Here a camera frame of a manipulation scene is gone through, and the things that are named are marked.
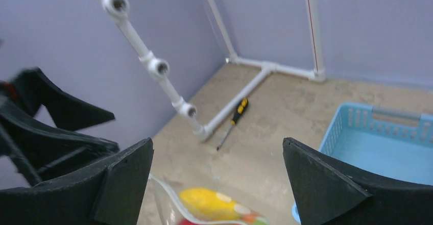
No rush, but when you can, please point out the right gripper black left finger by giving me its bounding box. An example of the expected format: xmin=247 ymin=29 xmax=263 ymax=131
xmin=1 ymin=138 xmax=154 ymax=224

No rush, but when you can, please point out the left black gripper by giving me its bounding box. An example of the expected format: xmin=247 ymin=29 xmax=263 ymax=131
xmin=1 ymin=67 xmax=119 ymax=186

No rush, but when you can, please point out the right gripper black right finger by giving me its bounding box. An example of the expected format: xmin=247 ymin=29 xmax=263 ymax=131
xmin=282 ymin=137 xmax=432 ymax=224

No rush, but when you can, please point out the clear zip top bag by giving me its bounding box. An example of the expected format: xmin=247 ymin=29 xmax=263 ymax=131
xmin=148 ymin=174 xmax=269 ymax=224

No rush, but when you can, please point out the yellow mango fruit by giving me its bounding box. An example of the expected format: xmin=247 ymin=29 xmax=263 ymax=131
xmin=179 ymin=187 xmax=257 ymax=221

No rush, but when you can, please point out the light blue plastic basket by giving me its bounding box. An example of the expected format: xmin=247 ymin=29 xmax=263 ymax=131
xmin=292 ymin=103 xmax=432 ymax=223

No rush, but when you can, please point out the black yellow screwdriver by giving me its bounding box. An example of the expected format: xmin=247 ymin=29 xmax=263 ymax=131
xmin=216 ymin=97 xmax=249 ymax=151

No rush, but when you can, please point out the white pipe frame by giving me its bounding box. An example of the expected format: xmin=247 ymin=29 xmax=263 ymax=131
xmin=84 ymin=0 xmax=327 ymax=143

